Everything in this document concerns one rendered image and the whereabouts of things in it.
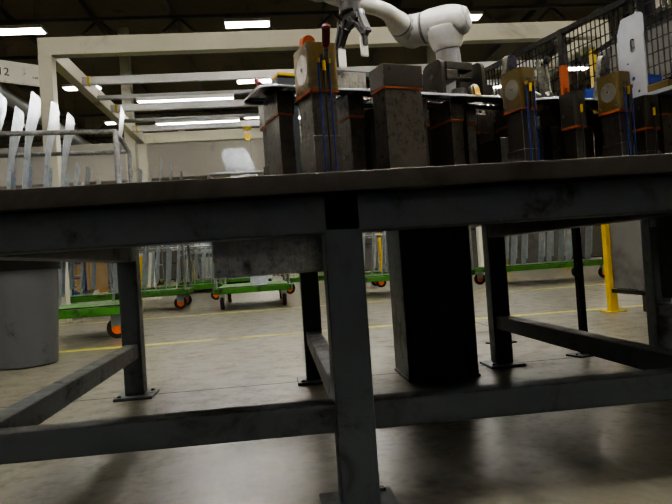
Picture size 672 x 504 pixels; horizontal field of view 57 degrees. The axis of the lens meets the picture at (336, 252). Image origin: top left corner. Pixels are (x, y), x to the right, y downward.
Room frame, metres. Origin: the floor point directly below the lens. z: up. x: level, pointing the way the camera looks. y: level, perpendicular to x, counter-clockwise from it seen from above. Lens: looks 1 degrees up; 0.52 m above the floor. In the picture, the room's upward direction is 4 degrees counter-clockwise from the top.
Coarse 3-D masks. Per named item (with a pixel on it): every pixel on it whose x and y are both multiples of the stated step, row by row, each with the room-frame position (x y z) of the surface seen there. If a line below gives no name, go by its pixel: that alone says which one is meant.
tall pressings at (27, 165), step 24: (0, 96) 5.59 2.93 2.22; (0, 120) 5.61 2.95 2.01; (48, 120) 5.52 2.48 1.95; (72, 120) 5.77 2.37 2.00; (120, 120) 5.70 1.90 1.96; (24, 144) 5.35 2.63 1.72; (48, 144) 5.54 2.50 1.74; (120, 144) 5.76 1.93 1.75; (24, 168) 5.33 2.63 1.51; (48, 168) 5.56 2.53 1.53
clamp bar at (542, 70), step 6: (546, 60) 2.26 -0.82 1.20; (540, 66) 2.28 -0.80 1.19; (546, 66) 2.29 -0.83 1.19; (540, 72) 2.28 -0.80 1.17; (546, 72) 2.29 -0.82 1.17; (540, 78) 2.28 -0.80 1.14; (546, 78) 2.29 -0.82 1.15; (540, 84) 2.28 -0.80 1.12; (546, 84) 2.29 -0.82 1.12; (540, 90) 2.29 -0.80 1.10; (546, 90) 2.28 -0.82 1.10
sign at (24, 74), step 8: (0, 64) 10.92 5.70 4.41; (8, 64) 11.01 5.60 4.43; (16, 64) 11.09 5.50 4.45; (24, 64) 11.18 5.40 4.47; (32, 64) 11.27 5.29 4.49; (0, 72) 10.92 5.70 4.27; (8, 72) 11.00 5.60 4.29; (16, 72) 11.09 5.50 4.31; (24, 72) 11.18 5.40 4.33; (32, 72) 11.26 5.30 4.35; (0, 80) 10.91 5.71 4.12; (8, 80) 11.00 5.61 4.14; (16, 80) 11.08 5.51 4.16; (24, 80) 11.17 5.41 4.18; (32, 80) 11.26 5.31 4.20
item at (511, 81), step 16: (512, 80) 1.81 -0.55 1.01; (528, 80) 1.79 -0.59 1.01; (512, 96) 1.81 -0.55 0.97; (528, 96) 1.79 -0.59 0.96; (512, 112) 1.82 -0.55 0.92; (528, 112) 1.78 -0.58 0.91; (512, 128) 1.83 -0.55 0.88; (528, 128) 1.80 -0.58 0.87; (512, 144) 1.83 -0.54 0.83; (528, 144) 1.79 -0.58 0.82; (512, 160) 1.83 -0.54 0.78; (528, 160) 1.79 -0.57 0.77
